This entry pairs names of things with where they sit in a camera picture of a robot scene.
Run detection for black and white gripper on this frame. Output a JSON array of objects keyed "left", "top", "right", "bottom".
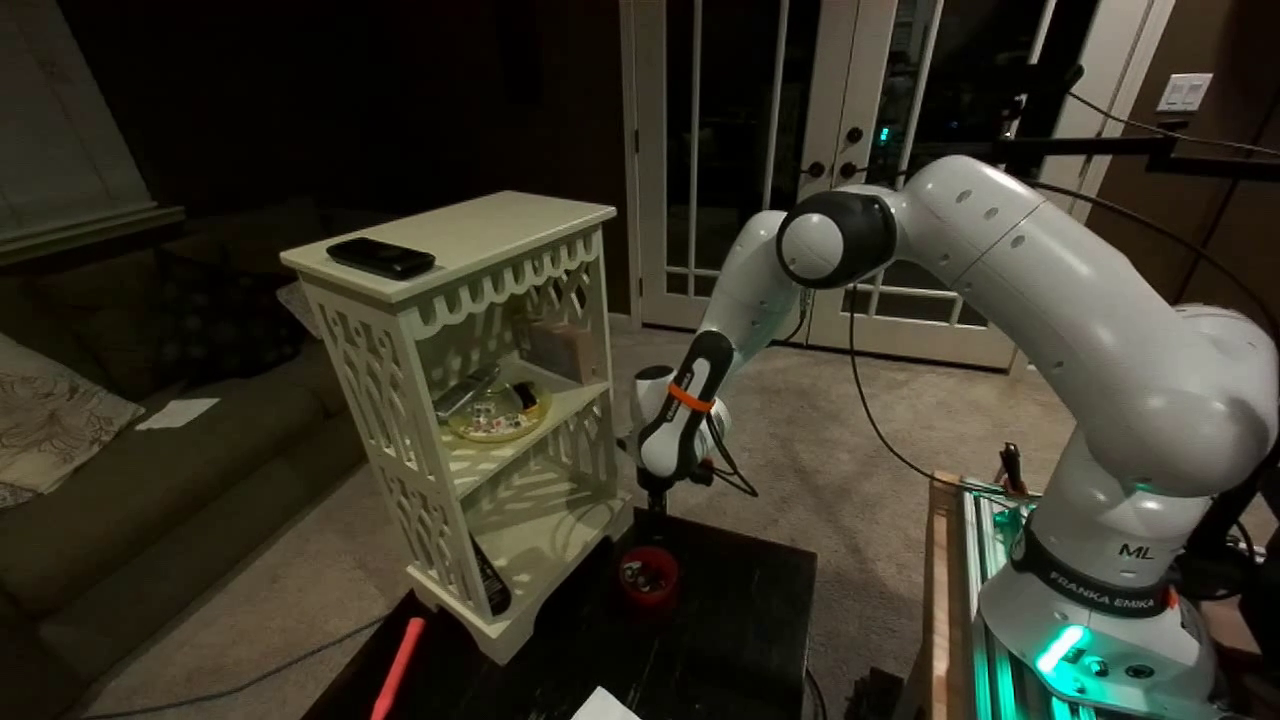
[{"left": 632, "top": 364, "right": 730, "bottom": 495}]

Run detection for orange red bowl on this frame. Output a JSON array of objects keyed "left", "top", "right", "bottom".
[{"left": 618, "top": 544, "right": 679, "bottom": 610}]

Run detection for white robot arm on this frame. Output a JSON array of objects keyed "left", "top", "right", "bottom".
[{"left": 636, "top": 155, "right": 1275, "bottom": 618}]

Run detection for yellow plate on shelf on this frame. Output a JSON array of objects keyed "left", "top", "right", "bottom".
[{"left": 445, "top": 379, "right": 550, "bottom": 443}]

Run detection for white wooden shelf unit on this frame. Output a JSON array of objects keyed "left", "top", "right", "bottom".
[{"left": 282, "top": 193, "right": 632, "bottom": 665}]

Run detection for white paper sheet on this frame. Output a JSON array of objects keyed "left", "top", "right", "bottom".
[{"left": 573, "top": 682, "right": 639, "bottom": 720}]

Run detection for white french doors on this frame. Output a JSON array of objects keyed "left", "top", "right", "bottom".
[{"left": 618, "top": 0, "right": 1176, "bottom": 376}]

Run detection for black remote control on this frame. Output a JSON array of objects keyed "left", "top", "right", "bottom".
[{"left": 328, "top": 236, "right": 438, "bottom": 280}]

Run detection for small paper on sofa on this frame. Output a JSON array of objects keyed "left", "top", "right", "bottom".
[{"left": 137, "top": 397, "right": 222, "bottom": 433}]

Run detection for dark sofa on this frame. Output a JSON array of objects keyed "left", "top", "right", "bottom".
[{"left": 0, "top": 199, "right": 363, "bottom": 720}]

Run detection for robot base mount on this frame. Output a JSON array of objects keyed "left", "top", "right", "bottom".
[{"left": 926, "top": 470, "right": 1280, "bottom": 720}]

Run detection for black camera stand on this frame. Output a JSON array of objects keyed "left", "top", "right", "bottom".
[{"left": 917, "top": 0, "right": 1280, "bottom": 231}]

